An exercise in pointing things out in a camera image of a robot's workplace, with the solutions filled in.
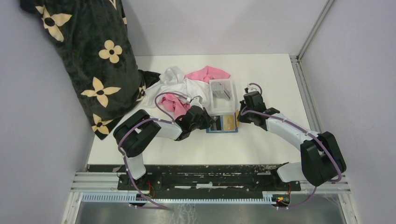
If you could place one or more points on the single dark credit card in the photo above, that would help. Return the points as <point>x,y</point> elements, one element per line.
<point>217,125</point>

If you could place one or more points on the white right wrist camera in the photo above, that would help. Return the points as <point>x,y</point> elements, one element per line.
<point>249,89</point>

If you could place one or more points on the stack of credit cards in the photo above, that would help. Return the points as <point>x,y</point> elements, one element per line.
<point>220,91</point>

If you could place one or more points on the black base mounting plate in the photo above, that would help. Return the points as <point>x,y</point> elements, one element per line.
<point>254,177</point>

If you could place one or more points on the white cloth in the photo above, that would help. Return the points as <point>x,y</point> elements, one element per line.
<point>173,80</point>

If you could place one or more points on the pink cloth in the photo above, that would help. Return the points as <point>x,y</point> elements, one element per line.
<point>175,102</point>

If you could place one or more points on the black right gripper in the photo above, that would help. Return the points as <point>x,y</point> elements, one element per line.
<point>242,118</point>

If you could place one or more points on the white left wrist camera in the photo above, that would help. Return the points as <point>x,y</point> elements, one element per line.
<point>196,101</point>

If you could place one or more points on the aluminium frame rail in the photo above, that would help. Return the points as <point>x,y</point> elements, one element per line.
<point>104,187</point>

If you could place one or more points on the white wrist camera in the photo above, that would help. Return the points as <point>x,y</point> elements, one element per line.
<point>249,89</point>
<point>196,101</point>

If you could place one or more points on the blue leather card holder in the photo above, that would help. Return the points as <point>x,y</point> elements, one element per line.
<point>209,130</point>

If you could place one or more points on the black floral blanket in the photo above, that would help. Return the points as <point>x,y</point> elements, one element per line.
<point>92,40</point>

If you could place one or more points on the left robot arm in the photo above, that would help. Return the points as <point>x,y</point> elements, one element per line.
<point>135,134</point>

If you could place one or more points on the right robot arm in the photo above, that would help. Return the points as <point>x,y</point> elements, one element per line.
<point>320,157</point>

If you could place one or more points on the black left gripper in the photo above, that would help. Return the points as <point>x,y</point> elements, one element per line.
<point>208,121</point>

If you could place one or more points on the gold striped credit card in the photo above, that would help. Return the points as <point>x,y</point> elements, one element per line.
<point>237,116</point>

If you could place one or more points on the clear plastic tray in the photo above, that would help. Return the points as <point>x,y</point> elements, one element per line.
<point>220,106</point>

